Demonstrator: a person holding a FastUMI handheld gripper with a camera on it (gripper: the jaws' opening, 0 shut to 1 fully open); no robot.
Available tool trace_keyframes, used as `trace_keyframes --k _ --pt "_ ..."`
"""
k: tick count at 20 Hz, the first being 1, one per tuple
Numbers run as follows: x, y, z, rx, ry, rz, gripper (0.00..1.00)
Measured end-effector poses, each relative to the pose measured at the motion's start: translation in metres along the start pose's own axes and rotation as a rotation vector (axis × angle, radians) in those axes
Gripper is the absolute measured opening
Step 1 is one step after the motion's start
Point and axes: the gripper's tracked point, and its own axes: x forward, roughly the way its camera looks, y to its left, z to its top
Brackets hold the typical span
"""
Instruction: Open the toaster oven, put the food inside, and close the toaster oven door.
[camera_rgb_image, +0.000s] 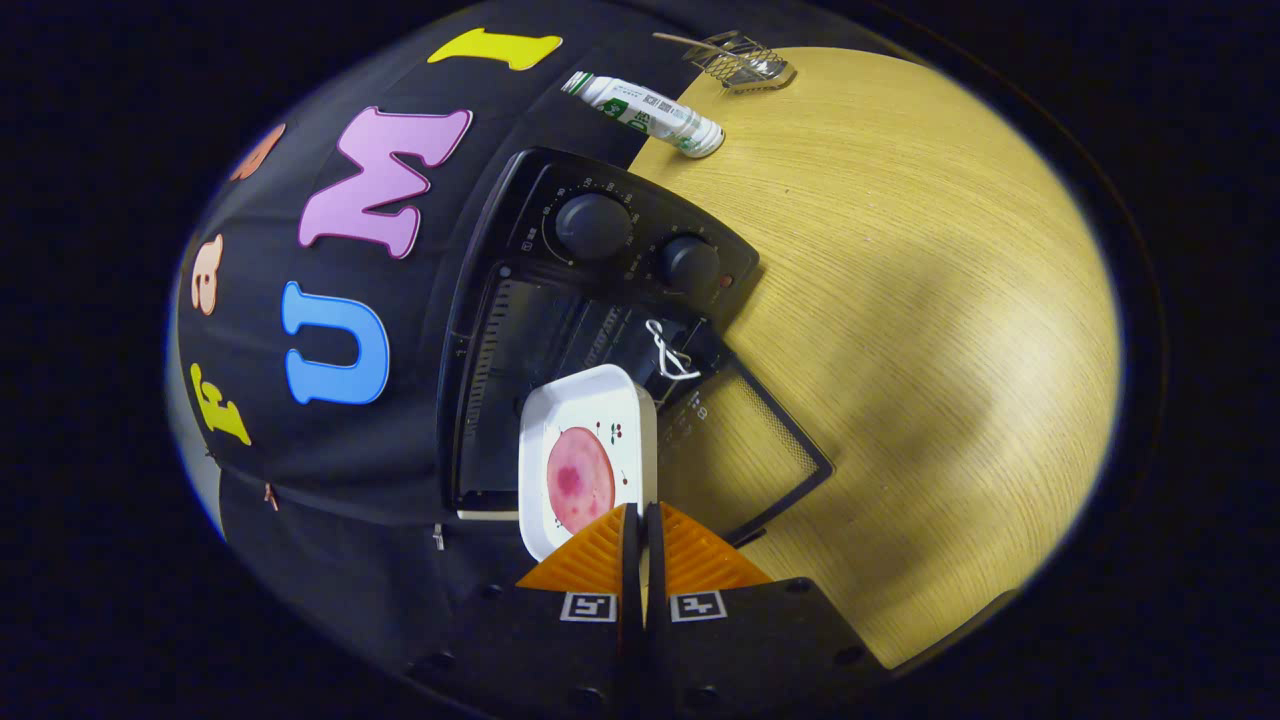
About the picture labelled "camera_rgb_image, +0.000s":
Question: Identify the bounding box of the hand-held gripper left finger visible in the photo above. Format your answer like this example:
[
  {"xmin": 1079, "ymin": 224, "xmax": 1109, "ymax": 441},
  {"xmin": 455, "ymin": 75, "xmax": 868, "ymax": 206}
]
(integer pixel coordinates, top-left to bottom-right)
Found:
[{"xmin": 405, "ymin": 503, "xmax": 641, "ymax": 720}]

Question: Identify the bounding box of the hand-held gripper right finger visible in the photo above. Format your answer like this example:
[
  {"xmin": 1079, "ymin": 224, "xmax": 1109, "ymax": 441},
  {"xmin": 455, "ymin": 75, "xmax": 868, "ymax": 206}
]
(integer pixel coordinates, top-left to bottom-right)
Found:
[{"xmin": 645, "ymin": 501, "xmax": 891, "ymax": 720}]

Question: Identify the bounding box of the pink ham slice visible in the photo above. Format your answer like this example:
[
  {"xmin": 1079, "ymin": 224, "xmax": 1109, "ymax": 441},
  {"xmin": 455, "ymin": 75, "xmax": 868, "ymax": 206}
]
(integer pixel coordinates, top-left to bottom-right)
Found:
[{"xmin": 546, "ymin": 427, "xmax": 617, "ymax": 534}]

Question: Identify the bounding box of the white square plate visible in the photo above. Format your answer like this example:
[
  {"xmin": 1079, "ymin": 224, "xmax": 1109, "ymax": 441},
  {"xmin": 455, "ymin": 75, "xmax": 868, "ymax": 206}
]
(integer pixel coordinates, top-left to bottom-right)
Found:
[{"xmin": 518, "ymin": 364, "xmax": 659, "ymax": 563}]

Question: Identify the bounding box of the black toaster oven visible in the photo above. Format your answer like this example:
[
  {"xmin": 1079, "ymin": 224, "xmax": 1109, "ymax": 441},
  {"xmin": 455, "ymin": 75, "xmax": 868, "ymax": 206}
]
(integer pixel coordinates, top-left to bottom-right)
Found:
[{"xmin": 440, "ymin": 147, "xmax": 836, "ymax": 546}]

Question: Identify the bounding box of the white bottle green label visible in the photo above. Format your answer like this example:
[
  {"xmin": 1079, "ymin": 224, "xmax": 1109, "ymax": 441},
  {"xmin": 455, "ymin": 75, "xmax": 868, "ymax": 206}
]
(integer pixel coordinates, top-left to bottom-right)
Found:
[{"xmin": 560, "ymin": 71, "xmax": 726, "ymax": 159}]

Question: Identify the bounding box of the wooden stick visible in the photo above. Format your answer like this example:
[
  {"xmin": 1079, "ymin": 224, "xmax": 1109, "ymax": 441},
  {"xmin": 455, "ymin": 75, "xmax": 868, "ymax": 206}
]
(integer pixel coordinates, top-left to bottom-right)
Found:
[{"xmin": 652, "ymin": 31, "xmax": 736, "ymax": 53}]

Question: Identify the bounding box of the white string tie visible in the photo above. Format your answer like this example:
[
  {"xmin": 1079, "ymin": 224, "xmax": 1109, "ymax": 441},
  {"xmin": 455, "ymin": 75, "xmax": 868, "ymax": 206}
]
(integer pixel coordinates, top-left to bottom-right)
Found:
[{"xmin": 645, "ymin": 319, "xmax": 702, "ymax": 382}]

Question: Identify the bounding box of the wire mesh holder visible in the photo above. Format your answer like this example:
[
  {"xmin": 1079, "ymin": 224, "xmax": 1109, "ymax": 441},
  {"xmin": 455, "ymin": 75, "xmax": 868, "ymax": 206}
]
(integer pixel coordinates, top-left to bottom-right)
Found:
[{"xmin": 690, "ymin": 30, "xmax": 798, "ymax": 96}]

